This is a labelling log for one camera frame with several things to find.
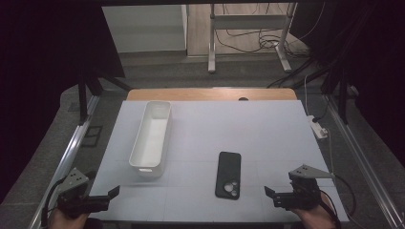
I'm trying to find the white power strip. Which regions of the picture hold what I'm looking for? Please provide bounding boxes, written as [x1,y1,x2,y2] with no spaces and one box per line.
[306,114,329,140]

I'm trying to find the person's right hand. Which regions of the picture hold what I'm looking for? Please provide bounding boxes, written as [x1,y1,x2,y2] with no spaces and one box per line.
[290,194,337,229]

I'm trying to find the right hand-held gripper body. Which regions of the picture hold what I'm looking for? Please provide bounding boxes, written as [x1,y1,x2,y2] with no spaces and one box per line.
[272,163,336,212]

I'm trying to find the person's left hand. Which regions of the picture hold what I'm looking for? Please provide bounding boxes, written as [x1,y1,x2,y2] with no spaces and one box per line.
[47,208,92,229]

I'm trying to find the black curtain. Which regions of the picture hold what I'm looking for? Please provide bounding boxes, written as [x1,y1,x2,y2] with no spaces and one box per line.
[290,0,405,160]
[0,0,126,204]

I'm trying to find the white plastic bin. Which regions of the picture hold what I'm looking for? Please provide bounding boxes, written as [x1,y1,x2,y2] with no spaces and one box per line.
[128,100,173,177]

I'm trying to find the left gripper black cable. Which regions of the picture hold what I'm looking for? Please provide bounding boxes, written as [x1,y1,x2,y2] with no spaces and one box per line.
[40,177,66,228]

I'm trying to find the white cabinet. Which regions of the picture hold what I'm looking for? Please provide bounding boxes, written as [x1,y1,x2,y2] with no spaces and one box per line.
[101,4,189,54]

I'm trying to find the white standing desk frame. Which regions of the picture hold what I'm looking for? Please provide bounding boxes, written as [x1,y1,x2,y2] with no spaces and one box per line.
[207,3,299,74]

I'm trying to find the aluminium rail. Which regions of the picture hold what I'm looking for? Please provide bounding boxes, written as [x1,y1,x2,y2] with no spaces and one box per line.
[28,94,101,229]
[324,94,405,229]

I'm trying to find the black metal stand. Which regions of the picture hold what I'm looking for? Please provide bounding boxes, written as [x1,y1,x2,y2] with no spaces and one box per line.
[319,63,352,125]
[77,74,133,125]

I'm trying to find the white table board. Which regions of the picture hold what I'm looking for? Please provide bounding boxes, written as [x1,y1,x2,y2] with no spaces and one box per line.
[80,99,351,223]

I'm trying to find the wooden table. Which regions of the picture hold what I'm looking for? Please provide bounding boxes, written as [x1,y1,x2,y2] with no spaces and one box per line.
[126,88,299,102]

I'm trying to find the thin white cable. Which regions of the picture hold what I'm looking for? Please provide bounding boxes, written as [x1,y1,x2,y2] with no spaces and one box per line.
[303,74,312,117]

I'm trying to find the thin black floor cable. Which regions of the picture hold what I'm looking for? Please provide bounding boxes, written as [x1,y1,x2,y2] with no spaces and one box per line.
[333,173,357,218]

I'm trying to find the black rectangular floor frame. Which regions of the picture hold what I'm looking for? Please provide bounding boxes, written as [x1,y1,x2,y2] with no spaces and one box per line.
[80,125,104,148]

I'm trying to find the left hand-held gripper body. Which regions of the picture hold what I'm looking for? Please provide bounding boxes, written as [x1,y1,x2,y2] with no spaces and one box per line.
[56,167,111,219]

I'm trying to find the tangled black cables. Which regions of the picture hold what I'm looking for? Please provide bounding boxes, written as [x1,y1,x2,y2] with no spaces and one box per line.
[214,28,311,60]

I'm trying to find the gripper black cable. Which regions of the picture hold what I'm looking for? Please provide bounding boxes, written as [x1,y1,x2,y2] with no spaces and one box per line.
[319,189,343,229]
[40,177,66,228]

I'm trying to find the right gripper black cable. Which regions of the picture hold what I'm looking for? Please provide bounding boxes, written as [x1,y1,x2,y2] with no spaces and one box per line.
[319,189,343,229]

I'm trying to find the black smartphone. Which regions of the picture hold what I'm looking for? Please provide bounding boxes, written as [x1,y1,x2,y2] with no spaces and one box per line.
[214,151,243,201]

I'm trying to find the thick black floor cables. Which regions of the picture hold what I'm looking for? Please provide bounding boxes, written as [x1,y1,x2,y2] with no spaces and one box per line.
[266,56,332,90]

